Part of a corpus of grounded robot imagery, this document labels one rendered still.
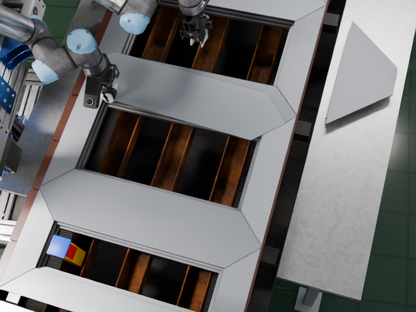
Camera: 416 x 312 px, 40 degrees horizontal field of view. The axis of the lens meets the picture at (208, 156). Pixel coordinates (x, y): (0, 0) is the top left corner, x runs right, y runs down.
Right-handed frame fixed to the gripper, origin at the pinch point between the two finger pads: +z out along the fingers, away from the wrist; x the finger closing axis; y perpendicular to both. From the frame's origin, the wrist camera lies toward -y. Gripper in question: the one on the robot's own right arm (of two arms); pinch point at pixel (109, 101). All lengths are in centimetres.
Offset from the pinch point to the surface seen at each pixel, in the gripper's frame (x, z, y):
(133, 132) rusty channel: -6.8, 13.8, -3.8
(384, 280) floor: -111, 86, -16
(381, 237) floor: -106, 86, 2
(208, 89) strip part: -31.5, 0.6, 12.8
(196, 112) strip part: -30.0, 0.6, 3.6
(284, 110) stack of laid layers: -58, 1, 11
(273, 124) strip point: -56, 0, 5
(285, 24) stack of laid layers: -50, 3, 45
